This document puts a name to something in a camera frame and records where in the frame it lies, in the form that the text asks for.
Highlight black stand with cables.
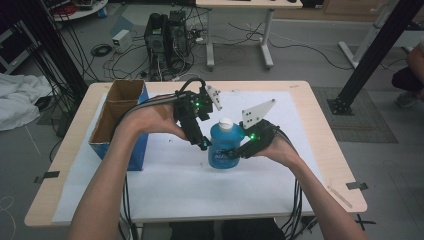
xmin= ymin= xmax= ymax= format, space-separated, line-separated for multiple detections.
xmin=13 ymin=0 xmax=89 ymax=101

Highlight white cloth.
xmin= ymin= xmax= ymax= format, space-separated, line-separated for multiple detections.
xmin=0 ymin=73 xmax=53 ymax=132

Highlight person's dark-clothed legs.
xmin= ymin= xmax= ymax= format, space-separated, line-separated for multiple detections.
xmin=169 ymin=218 xmax=286 ymax=240

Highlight white-legged desk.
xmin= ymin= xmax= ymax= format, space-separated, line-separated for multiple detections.
xmin=195 ymin=0 xmax=304 ymax=72

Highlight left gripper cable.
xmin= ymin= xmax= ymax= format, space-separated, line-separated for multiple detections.
xmin=113 ymin=77 xmax=208 ymax=240

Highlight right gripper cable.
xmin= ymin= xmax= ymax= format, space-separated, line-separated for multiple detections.
xmin=273 ymin=125 xmax=318 ymax=240

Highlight blue cardboard box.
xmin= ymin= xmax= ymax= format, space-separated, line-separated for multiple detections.
xmin=88 ymin=79 xmax=150 ymax=172

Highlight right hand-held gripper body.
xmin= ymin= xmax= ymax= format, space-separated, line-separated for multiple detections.
xmin=239 ymin=98 xmax=280 ymax=160

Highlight white metal stand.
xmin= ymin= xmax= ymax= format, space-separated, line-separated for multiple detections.
xmin=338 ymin=0 xmax=401 ymax=70

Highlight coiled black cable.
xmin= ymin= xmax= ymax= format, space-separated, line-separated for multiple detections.
xmin=90 ymin=43 xmax=114 ymax=58

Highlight person's left hand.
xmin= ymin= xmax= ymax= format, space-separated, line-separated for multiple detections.
xmin=114 ymin=94 xmax=188 ymax=144

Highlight black metal post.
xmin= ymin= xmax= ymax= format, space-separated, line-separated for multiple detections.
xmin=327 ymin=0 xmax=424 ymax=116

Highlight black tape piece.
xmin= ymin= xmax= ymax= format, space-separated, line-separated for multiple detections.
xmin=345 ymin=181 xmax=369 ymax=192
xmin=33 ymin=170 xmax=61 ymax=184

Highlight small white device box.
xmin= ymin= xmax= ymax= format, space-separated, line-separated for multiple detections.
xmin=111 ymin=29 xmax=133 ymax=54

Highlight grey floor mat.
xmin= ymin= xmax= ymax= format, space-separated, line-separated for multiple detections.
xmin=311 ymin=86 xmax=398 ymax=144

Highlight blue bottle with white cap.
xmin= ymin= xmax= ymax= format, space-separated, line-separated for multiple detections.
xmin=207 ymin=117 xmax=246 ymax=170

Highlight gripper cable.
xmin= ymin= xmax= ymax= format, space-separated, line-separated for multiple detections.
xmin=113 ymin=77 xmax=208 ymax=240
xmin=273 ymin=125 xmax=318 ymax=240

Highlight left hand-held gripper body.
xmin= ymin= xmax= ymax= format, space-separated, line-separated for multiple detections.
xmin=173 ymin=84 xmax=223 ymax=130

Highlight person's right hand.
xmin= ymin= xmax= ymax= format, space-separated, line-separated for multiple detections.
xmin=254 ymin=131 xmax=304 ymax=171

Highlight black computer tower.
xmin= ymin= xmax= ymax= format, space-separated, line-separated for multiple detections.
xmin=143 ymin=10 xmax=192 ymax=82

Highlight white foam mat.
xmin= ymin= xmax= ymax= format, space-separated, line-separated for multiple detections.
xmin=52 ymin=90 xmax=324 ymax=224

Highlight round white table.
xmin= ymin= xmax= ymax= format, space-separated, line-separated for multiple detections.
xmin=49 ymin=0 xmax=109 ymax=22

